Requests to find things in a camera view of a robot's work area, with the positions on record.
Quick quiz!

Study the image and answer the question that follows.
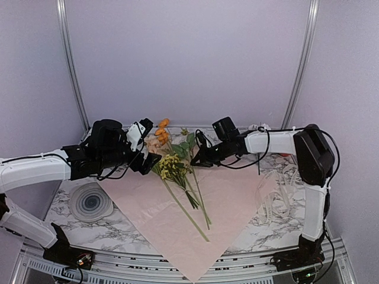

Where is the peach fake flower stem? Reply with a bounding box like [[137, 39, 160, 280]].
[[145, 135, 210, 242]]

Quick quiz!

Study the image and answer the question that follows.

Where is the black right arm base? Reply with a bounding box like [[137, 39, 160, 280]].
[[270, 233, 325, 272]]

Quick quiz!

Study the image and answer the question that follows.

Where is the yellow fake flower bunch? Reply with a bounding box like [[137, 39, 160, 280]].
[[158, 154, 199, 209]]

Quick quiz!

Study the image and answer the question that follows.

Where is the aluminium frame post left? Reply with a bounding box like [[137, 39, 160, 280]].
[[56, 0, 90, 131]]

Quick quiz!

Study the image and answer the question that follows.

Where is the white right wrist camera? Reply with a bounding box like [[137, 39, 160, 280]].
[[195, 130, 213, 149]]

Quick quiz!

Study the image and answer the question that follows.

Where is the orange fake flower stem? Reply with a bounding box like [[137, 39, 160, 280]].
[[155, 118, 211, 228]]

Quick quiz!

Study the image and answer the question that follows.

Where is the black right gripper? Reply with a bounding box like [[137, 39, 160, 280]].
[[191, 139, 232, 167]]

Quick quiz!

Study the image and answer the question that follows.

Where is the cream printed ribbon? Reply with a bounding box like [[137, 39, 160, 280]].
[[255, 164, 298, 224]]

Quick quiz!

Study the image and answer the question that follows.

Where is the pink wrapping paper sheet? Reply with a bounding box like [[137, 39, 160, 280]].
[[100, 166, 262, 283]]

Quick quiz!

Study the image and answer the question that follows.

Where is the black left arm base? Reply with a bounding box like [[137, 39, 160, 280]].
[[43, 223, 95, 270]]

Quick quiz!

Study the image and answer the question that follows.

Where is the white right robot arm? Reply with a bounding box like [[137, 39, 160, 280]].
[[205, 117, 336, 242]]

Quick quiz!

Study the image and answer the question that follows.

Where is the white fake flower bunch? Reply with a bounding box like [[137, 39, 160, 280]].
[[172, 127, 211, 230]]

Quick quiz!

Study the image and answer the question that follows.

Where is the aluminium frame post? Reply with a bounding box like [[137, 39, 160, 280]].
[[56, 0, 90, 131], [281, 0, 320, 129]]

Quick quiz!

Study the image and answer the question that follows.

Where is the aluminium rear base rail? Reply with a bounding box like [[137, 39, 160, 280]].
[[168, 124, 213, 130]]

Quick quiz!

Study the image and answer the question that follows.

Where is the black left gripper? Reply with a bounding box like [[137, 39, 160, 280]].
[[98, 131, 162, 175]]

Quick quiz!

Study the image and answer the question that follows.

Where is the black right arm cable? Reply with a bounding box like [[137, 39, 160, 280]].
[[219, 125, 340, 187]]

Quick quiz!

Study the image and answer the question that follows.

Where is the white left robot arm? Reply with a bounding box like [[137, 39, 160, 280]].
[[1, 118, 161, 263]]

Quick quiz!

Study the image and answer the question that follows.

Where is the aluminium frame post right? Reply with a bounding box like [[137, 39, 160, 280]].
[[281, 0, 320, 129]]

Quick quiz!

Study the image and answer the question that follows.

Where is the aluminium front rail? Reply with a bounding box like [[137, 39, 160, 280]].
[[9, 238, 357, 283]]

